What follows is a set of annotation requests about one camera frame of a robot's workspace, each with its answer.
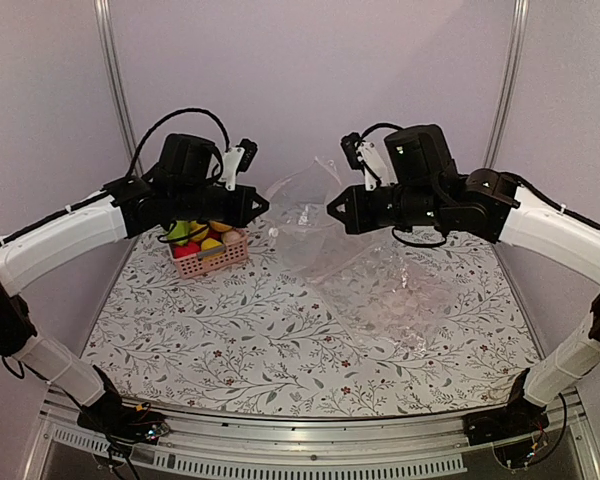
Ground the green plush pepper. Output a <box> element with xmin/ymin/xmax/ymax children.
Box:
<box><xmin>166</xmin><ymin>221</ymin><xmax>190</xmax><ymax>246</ymax></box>

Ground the pink plastic basket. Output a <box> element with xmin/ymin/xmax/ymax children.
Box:
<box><xmin>170</xmin><ymin>230</ymin><xmax>248</xmax><ymax>279</ymax></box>

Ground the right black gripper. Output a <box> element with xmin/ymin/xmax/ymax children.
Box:
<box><xmin>327</xmin><ymin>183</ymin><xmax>443</xmax><ymax>234</ymax></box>

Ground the pink dotted zip bag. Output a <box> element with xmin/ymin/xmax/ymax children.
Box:
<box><xmin>264</xmin><ymin>158</ymin><xmax>376</xmax><ymax>283</ymax></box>

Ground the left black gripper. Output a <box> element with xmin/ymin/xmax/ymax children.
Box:
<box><xmin>173</xmin><ymin>183</ymin><xmax>268</xmax><ymax>227</ymax></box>

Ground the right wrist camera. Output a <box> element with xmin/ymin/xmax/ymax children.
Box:
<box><xmin>340</xmin><ymin>132</ymin><xmax>390</xmax><ymax>191</ymax></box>

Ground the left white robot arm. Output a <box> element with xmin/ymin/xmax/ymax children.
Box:
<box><xmin>0</xmin><ymin>133</ymin><xmax>268</xmax><ymax>434</ymax></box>

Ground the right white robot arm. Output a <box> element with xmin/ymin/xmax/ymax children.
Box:
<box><xmin>327</xmin><ymin>123</ymin><xmax>600</xmax><ymax>436</ymax></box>

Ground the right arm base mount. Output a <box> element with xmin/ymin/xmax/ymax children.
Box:
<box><xmin>462</xmin><ymin>391</ymin><xmax>549</xmax><ymax>446</ymax></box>

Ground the red plush tomato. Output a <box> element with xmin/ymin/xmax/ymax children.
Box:
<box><xmin>173</xmin><ymin>242</ymin><xmax>201</xmax><ymax>259</ymax></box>

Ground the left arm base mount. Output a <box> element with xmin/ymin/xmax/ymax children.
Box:
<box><xmin>77</xmin><ymin>394</ymin><xmax>170</xmax><ymax>445</ymax></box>

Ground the front aluminium rail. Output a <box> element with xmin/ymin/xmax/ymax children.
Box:
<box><xmin>24</xmin><ymin>391</ymin><xmax>600</xmax><ymax>479</ymax></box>

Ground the beige plush garlic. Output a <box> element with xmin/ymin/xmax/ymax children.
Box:
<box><xmin>221</xmin><ymin>229</ymin><xmax>243</xmax><ymax>245</ymax></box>

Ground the floral tablecloth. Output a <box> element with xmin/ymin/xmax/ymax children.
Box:
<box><xmin>83</xmin><ymin>222</ymin><xmax>539</xmax><ymax>417</ymax></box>

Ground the left aluminium frame post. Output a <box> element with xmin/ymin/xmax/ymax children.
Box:
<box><xmin>93</xmin><ymin>0</ymin><xmax>136</xmax><ymax>160</ymax></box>

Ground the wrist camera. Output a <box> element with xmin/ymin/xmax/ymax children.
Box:
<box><xmin>340</xmin><ymin>132</ymin><xmax>390</xmax><ymax>191</ymax></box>
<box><xmin>220</xmin><ymin>138</ymin><xmax>258</xmax><ymax>191</ymax></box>

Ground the aluminium frame post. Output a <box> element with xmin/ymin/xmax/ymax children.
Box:
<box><xmin>93</xmin><ymin>0</ymin><xmax>136</xmax><ymax>160</ymax></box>
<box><xmin>483</xmin><ymin>0</ymin><xmax>530</xmax><ymax>169</ymax></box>

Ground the yellow plush lemon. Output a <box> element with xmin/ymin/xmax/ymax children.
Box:
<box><xmin>200</xmin><ymin>237</ymin><xmax>223</xmax><ymax>252</ymax></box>

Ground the right aluminium frame post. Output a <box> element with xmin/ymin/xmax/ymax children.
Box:
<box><xmin>483</xmin><ymin>0</ymin><xmax>530</xmax><ymax>169</ymax></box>

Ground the crinkled clear zip bag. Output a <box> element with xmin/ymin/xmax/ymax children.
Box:
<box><xmin>314</xmin><ymin>244</ymin><xmax>454</xmax><ymax>356</ymax></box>

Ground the yellow plush banana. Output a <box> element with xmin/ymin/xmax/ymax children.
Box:
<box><xmin>189</xmin><ymin>221</ymin><xmax>210</xmax><ymax>243</ymax></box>

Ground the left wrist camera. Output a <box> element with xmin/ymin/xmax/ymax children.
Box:
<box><xmin>220</xmin><ymin>138</ymin><xmax>258</xmax><ymax>191</ymax></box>

